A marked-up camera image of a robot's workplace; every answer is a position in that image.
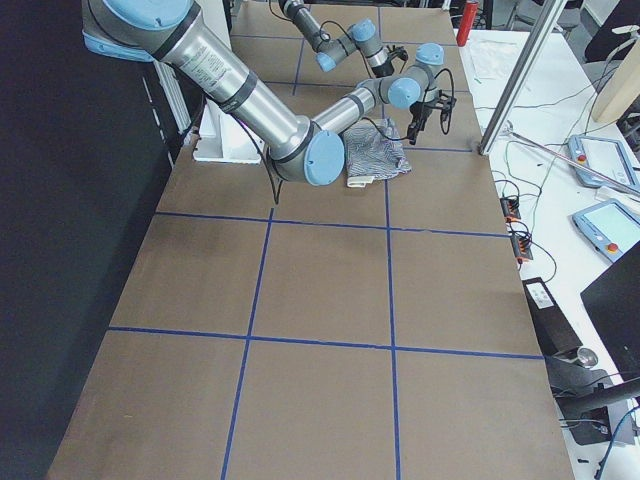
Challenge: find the far blue teach pendant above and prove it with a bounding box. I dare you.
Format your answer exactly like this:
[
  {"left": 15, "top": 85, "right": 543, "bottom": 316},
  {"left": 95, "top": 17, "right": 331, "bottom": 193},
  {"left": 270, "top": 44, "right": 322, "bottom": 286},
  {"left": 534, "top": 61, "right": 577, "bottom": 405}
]
[{"left": 568, "top": 135, "right": 639, "bottom": 190}]

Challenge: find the metal reacher grabber tool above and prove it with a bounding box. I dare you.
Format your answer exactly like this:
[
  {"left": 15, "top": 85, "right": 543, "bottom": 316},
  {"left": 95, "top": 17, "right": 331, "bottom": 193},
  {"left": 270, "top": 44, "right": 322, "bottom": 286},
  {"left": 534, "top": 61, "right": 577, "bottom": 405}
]
[{"left": 500, "top": 121, "right": 639, "bottom": 197}]

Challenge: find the orange black connector block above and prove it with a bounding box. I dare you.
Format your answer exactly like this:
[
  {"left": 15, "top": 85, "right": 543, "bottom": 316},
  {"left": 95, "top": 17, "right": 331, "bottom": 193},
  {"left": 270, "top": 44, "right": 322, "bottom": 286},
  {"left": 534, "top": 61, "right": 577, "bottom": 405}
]
[
  {"left": 499, "top": 196, "right": 521, "bottom": 223},
  {"left": 511, "top": 231, "right": 533, "bottom": 264}
]

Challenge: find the black power strip box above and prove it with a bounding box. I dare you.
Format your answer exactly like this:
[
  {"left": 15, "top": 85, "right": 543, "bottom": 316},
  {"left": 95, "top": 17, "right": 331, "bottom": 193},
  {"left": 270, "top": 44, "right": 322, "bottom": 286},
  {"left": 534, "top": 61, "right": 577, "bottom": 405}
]
[{"left": 522, "top": 277, "right": 582, "bottom": 356}]

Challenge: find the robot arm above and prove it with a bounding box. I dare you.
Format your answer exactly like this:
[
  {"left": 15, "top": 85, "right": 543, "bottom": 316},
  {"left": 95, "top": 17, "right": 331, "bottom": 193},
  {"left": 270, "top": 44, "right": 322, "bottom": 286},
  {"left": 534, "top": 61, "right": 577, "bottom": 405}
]
[
  {"left": 278, "top": 1, "right": 409, "bottom": 78},
  {"left": 82, "top": 1, "right": 456, "bottom": 186}
]

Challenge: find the near blue teach pendant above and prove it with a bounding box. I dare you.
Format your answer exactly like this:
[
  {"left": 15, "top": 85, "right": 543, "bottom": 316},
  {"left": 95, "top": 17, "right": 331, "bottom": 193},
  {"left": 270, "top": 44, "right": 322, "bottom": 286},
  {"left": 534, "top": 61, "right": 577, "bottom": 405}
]
[{"left": 571, "top": 199, "right": 639, "bottom": 263}]

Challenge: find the navy white striped polo shirt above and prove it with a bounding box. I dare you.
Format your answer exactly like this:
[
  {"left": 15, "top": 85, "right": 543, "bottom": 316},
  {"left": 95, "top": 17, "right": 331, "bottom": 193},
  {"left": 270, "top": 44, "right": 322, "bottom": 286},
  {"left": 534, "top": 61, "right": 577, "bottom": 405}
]
[{"left": 342, "top": 118, "right": 412, "bottom": 188}]

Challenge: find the black monitor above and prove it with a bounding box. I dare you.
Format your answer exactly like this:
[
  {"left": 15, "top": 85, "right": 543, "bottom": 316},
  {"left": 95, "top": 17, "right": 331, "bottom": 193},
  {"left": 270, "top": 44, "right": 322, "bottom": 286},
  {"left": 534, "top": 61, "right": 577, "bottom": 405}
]
[{"left": 581, "top": 251, "right": 640, "bottom": 371}]

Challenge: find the blue teach pendant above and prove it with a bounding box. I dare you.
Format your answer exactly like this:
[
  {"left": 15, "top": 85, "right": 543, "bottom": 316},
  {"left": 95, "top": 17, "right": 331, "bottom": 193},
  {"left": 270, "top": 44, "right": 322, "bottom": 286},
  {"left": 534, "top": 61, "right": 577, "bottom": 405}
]
[
  {"left": 571, "top": 199, "right": 639, "bottom": 263},
  {"left": 568, "top": 135, "right": 639, "bottom": 190}
]

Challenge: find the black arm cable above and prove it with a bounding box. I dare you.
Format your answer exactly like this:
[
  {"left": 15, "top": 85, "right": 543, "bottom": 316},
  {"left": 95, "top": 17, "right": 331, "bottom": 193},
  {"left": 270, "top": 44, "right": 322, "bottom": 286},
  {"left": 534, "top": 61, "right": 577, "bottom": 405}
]
[{"left": 239, "top": 67, "right": 457, "bottom": 206}]

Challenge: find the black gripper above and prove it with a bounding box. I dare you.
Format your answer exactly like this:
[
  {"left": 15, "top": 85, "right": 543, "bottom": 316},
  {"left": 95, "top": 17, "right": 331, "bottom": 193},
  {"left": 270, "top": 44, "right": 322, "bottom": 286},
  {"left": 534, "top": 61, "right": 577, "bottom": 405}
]
[
  {"left": 372, "top": 45, "right": 408, "bottom": 78},
  {"left": 406, "top": 89, "right": 457, "bottom": 145}
]

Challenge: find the red cylinder bottle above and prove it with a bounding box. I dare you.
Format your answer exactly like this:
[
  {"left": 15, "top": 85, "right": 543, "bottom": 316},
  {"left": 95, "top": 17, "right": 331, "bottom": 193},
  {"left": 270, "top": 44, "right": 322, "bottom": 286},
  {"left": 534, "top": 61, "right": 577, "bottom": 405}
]
[{"left": 456, "top": 0, "right": 478, "bottom": 47}]

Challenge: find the aluminium frame post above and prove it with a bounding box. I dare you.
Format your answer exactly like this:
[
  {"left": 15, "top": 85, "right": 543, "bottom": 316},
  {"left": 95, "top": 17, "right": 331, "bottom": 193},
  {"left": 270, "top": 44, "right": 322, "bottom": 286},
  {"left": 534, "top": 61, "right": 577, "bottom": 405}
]
[{"left": 478, "top": 0, "right": 567, "bottom": 155}]

